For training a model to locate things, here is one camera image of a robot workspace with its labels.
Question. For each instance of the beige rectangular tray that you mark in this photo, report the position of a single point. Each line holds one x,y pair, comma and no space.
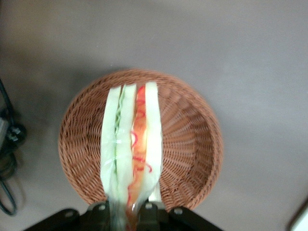
300,221

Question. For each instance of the triangular sandwich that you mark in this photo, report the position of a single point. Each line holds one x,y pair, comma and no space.
122,144

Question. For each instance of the round brown wicker basket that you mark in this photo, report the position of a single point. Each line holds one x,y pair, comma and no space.
187,149

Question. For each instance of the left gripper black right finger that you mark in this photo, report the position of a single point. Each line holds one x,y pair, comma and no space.
152,217

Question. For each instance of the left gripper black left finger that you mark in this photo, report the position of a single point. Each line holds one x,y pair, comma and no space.
99,217

